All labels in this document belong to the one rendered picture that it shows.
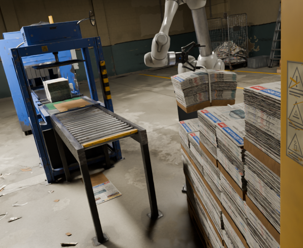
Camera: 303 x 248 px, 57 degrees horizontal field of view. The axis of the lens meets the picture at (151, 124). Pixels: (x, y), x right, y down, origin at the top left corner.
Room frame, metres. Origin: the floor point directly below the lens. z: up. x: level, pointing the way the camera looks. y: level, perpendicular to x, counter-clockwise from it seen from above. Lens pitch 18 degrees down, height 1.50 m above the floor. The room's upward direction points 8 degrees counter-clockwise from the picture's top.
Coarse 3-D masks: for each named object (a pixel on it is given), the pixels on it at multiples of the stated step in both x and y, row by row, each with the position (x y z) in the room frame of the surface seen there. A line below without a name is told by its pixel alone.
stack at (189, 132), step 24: (192, 120) 2.05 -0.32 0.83; (192, 144) 1.69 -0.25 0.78; (192, 168) 1.74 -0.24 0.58; (216, 168) 1.25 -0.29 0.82; (192, 192) 1.86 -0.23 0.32; (216, 192) 1.27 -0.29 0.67; (192, 216) 1.93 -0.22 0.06; (216, 216) 1.28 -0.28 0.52; (240, 216) 0.99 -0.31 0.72; (216, 240) 1.33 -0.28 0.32; (240, 240) 0.99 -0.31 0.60
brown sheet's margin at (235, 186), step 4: (220, 168) 1.18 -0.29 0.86; (224, 172) 1.13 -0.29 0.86; (224, 176) 1.13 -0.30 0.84; (228, 176) 1.08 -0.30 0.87; (228, 180) 1.08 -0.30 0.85; (232, 180) 1.03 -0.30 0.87; (232, 184) 1.04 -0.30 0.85; (236, 184) 0.99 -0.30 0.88; (236, 188) 1.00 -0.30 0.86; (240, 188) 0.96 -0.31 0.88; (240, 192) 0.96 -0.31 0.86; (244, 192) 0.94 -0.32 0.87; (240, 196) 0.96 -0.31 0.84; (244, 196) 0.94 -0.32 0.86; (244, 200) 0.94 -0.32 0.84
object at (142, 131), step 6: (102, 108) 3.00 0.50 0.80; (114, 114) 2.67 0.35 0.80; (126, 120) 2.40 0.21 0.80; (132, 126) 2.20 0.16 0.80; (138, 126) 2.17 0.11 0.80; (138, 132) 2.10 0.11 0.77; (144, 132) 2.07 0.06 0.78; (132, 138) 2.24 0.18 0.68; (138, 138) 2.12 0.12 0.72; (144, 138) 2.07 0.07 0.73; (144, 144) 2.06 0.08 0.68
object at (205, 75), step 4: (196, 72) 2.03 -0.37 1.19; (200, 72) 2.00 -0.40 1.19; (204, 72) 1.97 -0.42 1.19; (204, 76) 1.86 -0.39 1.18; (208, 76) 1.86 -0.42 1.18; (212, 76) 1.86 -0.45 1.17; (204, 80) 1.85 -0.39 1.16; (208, 80) 1.86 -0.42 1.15; (212, 80) 1.86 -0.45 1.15; (208, 84) 1.86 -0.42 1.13; (212, 84) 1.86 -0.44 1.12; (208, 88) 1.86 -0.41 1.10; (212, 88) 1.86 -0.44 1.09; (208, 92) 1.86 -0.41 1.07; (212, 92) 1.87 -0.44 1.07; (208, 96) 1.86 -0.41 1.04; (212, 96) 1.86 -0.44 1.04; (208, 100) 1.86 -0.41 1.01
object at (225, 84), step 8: (216, 72) 1.92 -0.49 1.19; (224, 72) 1.93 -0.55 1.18; (232, 72) 1.94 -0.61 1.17; (216, 80) 1.86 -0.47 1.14; (224, 80) 1.87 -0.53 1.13; (232, 80) 1.87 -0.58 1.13; (216, 88) 1.86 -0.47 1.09; (224, 88) 1.87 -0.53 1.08; (232, 88) 1.87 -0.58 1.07; (216, 96) 1.87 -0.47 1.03; (224, 96) 1.87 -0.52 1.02; (232, 96) 1.88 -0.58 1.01
